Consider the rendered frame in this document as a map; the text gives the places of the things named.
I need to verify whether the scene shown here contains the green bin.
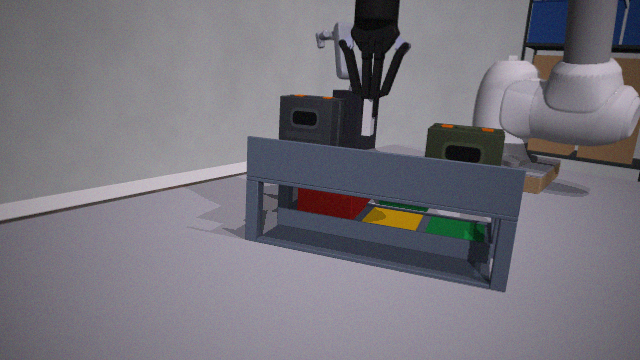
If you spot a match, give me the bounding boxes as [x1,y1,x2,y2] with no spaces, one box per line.
[379,200,429,212]

